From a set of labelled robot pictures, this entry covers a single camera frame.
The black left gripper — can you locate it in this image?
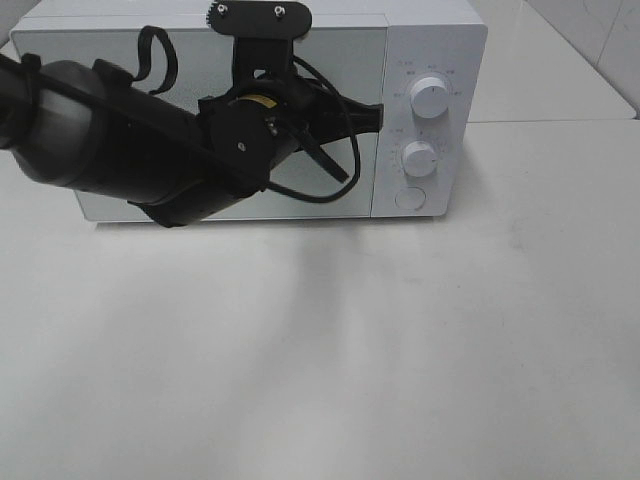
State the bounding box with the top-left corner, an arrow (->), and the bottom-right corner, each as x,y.
198,37 -> 384,183

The white dial knob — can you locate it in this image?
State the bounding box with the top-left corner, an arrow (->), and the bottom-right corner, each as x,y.
407,72 -> 452,120
401,141 -> 439,178

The round white door button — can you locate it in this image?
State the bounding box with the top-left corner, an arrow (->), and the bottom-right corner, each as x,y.
395,187 -> 427,211

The white microwave door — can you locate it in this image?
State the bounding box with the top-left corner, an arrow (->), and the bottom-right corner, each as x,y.
11,27 -> 386,222

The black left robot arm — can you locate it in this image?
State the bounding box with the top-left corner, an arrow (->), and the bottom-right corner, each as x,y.
1,26 -> 384,228

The white microwave oven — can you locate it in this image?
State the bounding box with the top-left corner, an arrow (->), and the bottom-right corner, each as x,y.
9,1 -> 488,218

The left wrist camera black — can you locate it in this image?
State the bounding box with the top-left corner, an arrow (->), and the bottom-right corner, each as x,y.
206,1 -> 312,40

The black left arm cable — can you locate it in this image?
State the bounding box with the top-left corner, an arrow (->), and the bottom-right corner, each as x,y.
134,24 -> 362,205

